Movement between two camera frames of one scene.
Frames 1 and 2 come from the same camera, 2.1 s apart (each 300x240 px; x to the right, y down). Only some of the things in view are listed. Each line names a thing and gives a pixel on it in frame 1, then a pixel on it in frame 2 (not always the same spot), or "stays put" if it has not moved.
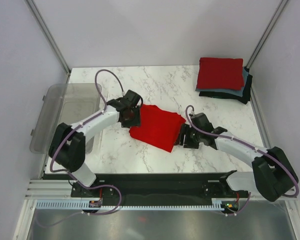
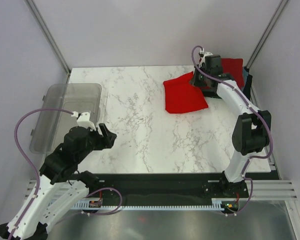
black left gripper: (136, 122) → (105, 141)
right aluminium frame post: (267, 32) stays put
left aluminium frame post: (49, 35) stays put
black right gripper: (185, 130) → (195, 82)
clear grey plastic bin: (63, 103) stays put
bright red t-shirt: (158, 127) → (181, 96)
